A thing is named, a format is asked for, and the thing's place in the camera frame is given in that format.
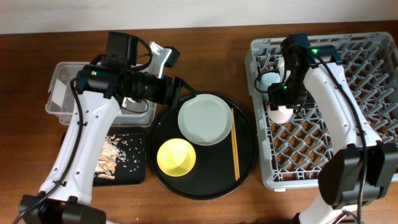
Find pink cup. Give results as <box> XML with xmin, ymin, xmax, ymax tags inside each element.
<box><xmin>267</xmin><ymin>106</ymin><xmax>294</xmax><ymax>124</ymax></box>

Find grey round plate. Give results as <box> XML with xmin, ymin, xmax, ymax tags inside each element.
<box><xmin>177</xmin><ymin>94</ymin><xmax>233</xmax><ymax>146</ymax></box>

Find blue cup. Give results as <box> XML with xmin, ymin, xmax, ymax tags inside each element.
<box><xmin>259</xmin><ymin>72</ymin><xmax>280</xmax><ymax>91</ymax></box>

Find white tissue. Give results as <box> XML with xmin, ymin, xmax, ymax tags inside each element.
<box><xmin>122</xmin><ymin>97</ymin><xmax>146</xmax><ymax>110</ymax></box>

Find yellow bowl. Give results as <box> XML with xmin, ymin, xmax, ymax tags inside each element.
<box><xmin>156</xmin><ymin>138</ymin><xmax>197</xmax><ymax>177</ymax></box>

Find food scraps and shells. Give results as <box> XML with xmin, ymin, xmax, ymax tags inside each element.
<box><xmin>94</xmin><ymin>134</ymin><xmax>144</xmax><ymax>180</ymax></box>

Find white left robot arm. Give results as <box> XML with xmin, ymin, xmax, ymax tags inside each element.
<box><xmin>17</xmin><ymin>31</ymin><xmax>187</xmax><ymax>223</ymax></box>

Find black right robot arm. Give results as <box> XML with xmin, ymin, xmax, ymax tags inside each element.
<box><xmin>267</xmin><ymin>34</ymin><xmax>397</xmax><ymax>223</ymax></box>

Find grey dishwasher rack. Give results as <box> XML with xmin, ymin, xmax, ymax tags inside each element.
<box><xmin>245</xmin><ymin>32</ymin><xmax>397</xmax><ymax>191</ymax></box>

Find round black tray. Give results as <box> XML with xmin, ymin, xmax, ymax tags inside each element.
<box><xmin>146</xmin><ymin>95</ymin><xmax>259</xmax><ymax>200</ymax></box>

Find black rectangular tray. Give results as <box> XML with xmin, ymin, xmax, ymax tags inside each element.
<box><xmin>60</xmin><ymin>126</ymin><xmax>147</xmax><ymax>187</ymax></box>

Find clear plastic bin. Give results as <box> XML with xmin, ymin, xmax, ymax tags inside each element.
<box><xmin>45</xmin><ymin>62</ymin><xmax>156</xmax><ymax>127</ymax></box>

